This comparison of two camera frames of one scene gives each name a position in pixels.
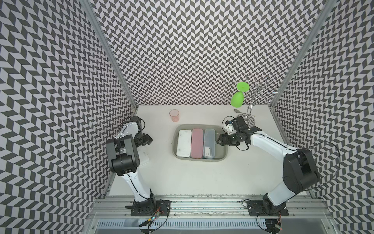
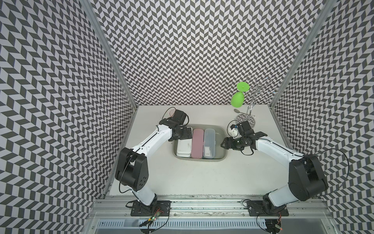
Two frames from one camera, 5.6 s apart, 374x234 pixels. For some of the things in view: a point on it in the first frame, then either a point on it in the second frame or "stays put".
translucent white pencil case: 209,143 stays put
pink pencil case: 196,144 stays put
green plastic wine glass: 237,98 stays put
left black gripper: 147,139 -> 185,135
